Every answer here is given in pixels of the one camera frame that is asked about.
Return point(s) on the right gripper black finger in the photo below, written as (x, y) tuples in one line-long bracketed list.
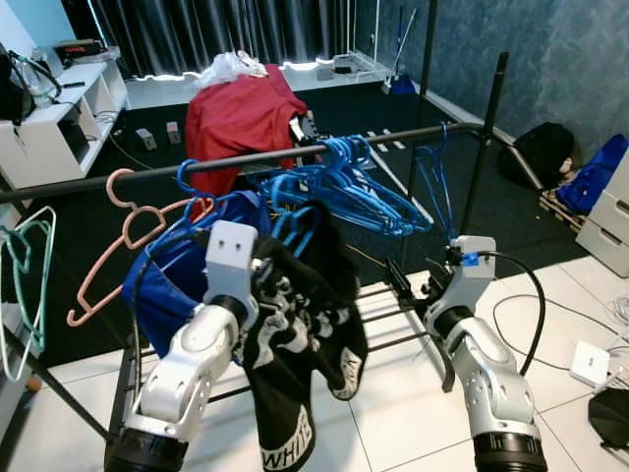
[(435, 283), (403, 280)]

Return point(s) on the black printed garment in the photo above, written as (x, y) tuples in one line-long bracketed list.
[(295, 433)]

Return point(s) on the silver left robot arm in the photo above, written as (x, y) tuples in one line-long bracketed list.
[(187, 374)]

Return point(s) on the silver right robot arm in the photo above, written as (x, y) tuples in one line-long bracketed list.
[(491, 383)]

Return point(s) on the white hanger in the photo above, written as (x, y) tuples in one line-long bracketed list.
[(20, 369)]

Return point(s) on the green hanger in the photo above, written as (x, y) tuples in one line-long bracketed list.
[(49, 285)]

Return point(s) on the pink hanger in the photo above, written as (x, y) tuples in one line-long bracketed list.
[(73, 317)]

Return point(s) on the blue tape tag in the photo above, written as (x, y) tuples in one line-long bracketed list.
[(472, 261)]

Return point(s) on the wooden pallet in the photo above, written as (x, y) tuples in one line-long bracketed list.
[(560, 206)]

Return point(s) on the black soft bag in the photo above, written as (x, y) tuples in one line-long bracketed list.
[(541, 152)]

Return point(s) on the white square box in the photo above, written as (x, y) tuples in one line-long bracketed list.
[(590, 364)]

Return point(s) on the white drawer unit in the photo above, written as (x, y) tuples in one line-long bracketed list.
[(604, 231)]

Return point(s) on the black carpet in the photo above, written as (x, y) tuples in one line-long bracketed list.
[(354, 108)]

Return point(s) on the blue bag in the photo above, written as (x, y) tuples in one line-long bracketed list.
[(595, 177)]

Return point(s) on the blue dustpan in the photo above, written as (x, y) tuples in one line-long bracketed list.
[(400, 86)]

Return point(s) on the black power adapter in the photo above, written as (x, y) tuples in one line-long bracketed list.
[(344, 64)]

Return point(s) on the red cloth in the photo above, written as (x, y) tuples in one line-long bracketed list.
[(241, 118)]

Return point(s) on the blue shirt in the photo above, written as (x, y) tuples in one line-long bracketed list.
[(167, 295)]

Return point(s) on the white shelf unit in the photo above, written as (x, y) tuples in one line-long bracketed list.
[(49, 157)]

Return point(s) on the black metal clothes rack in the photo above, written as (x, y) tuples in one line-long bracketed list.
[(157, 172)]

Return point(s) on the white plastic bag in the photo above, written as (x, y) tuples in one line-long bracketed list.
[(234, 67)]

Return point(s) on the small grey box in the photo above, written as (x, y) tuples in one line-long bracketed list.
[(172, 133), (145, 140)]

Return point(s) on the dark curtain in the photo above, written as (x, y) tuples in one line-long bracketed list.
[(206, 34)]

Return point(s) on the black clock red digits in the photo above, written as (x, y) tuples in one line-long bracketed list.
[(79, 49)]

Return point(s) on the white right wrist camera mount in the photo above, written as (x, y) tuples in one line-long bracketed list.
[(477, 290)]

